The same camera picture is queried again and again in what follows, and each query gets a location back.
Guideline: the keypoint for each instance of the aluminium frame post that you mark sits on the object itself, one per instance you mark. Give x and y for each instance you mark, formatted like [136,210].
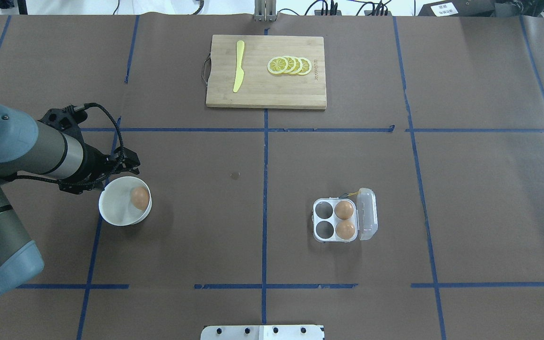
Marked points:
[265,10]

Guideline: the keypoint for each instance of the front lemon slice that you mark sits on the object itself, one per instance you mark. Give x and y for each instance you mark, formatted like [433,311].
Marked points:
[277,66]

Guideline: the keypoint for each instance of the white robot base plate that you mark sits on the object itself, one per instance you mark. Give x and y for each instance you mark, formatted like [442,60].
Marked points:
[263,332]

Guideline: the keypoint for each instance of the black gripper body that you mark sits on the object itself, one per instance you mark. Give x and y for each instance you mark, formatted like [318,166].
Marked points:
[93,163]

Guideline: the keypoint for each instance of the yellow plastic knife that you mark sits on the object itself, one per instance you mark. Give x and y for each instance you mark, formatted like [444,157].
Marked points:
[239,72]

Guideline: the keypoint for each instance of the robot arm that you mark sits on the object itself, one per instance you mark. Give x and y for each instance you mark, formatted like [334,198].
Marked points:
[51,150]

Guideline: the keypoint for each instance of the black box with label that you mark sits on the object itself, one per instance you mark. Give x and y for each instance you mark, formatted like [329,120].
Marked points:
[458,8]

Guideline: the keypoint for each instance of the wooden cutting board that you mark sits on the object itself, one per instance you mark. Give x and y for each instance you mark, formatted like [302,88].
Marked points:
[260,89]

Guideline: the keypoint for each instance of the white bowl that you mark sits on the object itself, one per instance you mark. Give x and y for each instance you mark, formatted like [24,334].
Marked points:
[114,202]

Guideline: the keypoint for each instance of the lemon slice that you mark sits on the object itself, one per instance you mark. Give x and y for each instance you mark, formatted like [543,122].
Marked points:
[306,66]
[291,64]
[277,66]
[297,66]

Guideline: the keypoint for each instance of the brown egg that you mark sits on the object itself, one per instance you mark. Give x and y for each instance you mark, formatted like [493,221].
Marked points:
[140,198]
[344,209]
[345,230]

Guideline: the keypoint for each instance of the clear plastic egg box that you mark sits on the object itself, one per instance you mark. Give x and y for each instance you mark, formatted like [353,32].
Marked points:
[365,216]

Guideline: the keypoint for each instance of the rear lemon slice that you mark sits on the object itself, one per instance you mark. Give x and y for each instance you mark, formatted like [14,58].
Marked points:
[306,66]

